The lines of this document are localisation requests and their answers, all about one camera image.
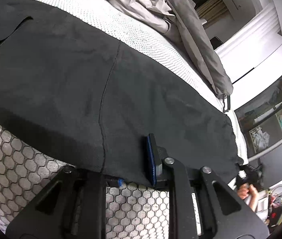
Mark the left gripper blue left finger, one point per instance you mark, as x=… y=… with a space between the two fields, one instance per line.
x=113 y=181

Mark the white sheer curtain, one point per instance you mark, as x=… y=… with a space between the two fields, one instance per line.
x=257 y=41

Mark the dark grey sleeping bag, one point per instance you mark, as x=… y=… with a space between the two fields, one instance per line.
x=200 y=50

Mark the black pants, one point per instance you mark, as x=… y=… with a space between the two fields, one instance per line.
x=78 y=95

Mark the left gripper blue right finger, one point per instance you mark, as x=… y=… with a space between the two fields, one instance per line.
x=152 y=163

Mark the white honeycomb mattress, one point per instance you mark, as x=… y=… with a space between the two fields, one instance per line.
x=135 y=210

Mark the person right hand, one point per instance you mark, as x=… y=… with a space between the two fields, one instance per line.
x=247 y=190

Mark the dark open wardrobe shelf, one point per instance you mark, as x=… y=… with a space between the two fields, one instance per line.
x=260 y=119

